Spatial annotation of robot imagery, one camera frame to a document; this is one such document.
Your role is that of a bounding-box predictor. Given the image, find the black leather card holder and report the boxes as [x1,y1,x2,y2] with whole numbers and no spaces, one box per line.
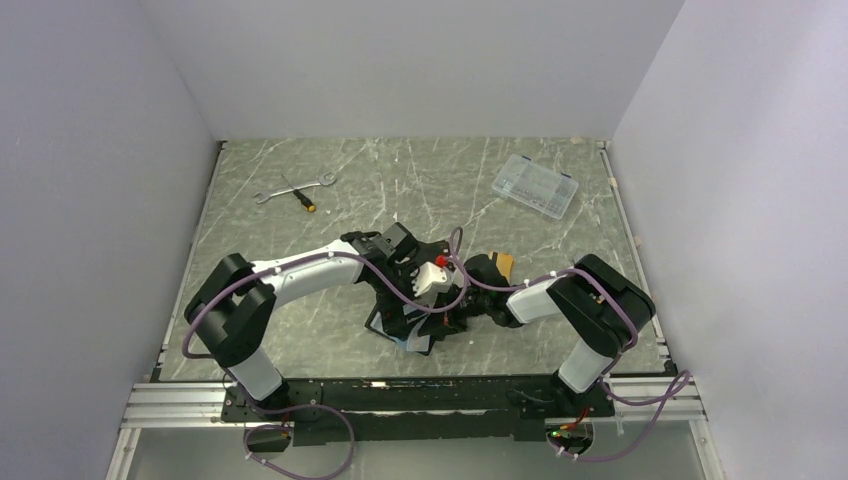
[364,305,436,352]

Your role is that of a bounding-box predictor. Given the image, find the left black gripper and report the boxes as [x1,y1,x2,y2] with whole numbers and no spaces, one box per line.
[368,261,430,340]

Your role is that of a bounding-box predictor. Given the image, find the aluminium frame rail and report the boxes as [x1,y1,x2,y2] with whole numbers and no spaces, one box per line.
[121,382,226,429]

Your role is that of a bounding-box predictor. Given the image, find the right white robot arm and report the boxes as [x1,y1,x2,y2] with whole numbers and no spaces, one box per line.
[453,254,656,415]

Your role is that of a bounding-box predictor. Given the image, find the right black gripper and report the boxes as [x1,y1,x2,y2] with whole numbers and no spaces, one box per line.
[418,284,491,337]

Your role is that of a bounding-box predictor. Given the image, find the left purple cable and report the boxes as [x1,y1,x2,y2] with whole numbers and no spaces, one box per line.
[182,250,473,480]

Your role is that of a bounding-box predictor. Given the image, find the clear plastic organizer box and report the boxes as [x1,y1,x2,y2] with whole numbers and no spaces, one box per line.
[492,154,579,220]

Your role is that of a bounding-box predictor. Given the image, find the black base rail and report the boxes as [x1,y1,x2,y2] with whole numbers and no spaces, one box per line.
[221,374,615,446]

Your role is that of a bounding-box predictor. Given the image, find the silver open-end wrench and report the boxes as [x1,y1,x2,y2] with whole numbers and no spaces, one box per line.
[253,172,338,209]

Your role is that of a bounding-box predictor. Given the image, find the tan wooden block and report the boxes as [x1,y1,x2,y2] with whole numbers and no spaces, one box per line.
[488,251,515,283]

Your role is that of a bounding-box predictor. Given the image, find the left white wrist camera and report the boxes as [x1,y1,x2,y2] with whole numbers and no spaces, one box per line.
[411,256,458,310]

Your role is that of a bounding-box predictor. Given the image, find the black yellow screwdriver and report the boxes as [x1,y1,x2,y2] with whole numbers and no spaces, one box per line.
[282,175,316,213]

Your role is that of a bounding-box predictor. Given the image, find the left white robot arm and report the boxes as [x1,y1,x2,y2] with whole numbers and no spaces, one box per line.
[184,223,449,420]

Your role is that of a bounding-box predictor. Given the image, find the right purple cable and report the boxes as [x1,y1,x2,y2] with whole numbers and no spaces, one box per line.
[447,226,695,464]

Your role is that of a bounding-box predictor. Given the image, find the purple cable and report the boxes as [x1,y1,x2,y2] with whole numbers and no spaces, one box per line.
[447,226,695,464]
[182,250,473,480]

